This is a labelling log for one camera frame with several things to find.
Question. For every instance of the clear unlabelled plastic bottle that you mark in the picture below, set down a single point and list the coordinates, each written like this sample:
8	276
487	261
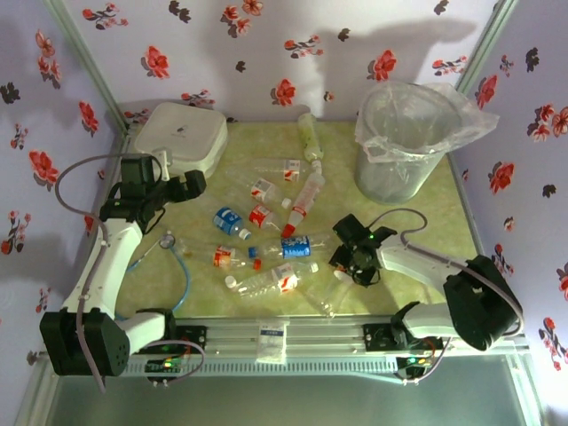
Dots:
330	295

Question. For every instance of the long clear bottle blue label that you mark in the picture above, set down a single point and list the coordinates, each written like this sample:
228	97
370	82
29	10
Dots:
295	247

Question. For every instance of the clear bottle red white label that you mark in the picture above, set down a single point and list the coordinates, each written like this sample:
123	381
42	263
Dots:
286	278
290	169

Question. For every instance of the crushed bottle red label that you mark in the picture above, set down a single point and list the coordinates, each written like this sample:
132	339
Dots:
259	215

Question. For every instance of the white bottle with red cap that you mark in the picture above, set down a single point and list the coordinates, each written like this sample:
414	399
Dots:
306	199

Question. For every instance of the clear bottle red cola label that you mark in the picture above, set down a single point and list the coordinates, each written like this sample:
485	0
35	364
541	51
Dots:
224	256

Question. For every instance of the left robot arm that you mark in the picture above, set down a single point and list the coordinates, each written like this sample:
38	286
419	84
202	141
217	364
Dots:
111	266

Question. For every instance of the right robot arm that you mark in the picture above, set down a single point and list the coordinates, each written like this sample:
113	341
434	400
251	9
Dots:
412	266

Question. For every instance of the clear plastic bin liner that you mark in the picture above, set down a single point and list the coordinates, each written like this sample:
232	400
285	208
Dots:
466	120

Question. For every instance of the short bottle blue label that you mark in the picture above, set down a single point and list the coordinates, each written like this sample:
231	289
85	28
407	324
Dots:
226	219

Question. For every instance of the white plastic lidded box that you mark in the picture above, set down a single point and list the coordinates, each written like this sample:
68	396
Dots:
177	133

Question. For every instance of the small bottle red white label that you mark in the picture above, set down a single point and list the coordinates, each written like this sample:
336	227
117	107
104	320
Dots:
262	188

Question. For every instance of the white bottle cap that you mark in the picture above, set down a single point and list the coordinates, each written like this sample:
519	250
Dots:
230	281

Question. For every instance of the right circuit board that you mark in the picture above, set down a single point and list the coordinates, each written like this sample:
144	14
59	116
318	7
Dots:
421	361

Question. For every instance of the circuit board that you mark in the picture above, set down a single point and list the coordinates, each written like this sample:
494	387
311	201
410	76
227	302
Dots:
155	366
421	361

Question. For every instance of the small labelled plastic bag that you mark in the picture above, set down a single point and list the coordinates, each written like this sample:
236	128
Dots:
271	341

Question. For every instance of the pale green plastic bottle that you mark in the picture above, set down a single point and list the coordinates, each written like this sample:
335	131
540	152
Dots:
310	137

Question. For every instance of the left circuit board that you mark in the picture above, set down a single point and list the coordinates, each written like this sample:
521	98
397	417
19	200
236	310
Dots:
155	366

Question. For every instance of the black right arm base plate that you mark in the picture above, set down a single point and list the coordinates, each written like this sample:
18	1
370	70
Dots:
375	337

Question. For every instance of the aluminium mounting rail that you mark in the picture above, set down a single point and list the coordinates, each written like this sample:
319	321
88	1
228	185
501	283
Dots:
328	337

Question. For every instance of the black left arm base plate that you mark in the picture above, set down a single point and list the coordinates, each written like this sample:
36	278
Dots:
195	339

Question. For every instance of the aluminium frame post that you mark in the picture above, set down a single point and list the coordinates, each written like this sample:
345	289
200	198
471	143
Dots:
488	40
84	53

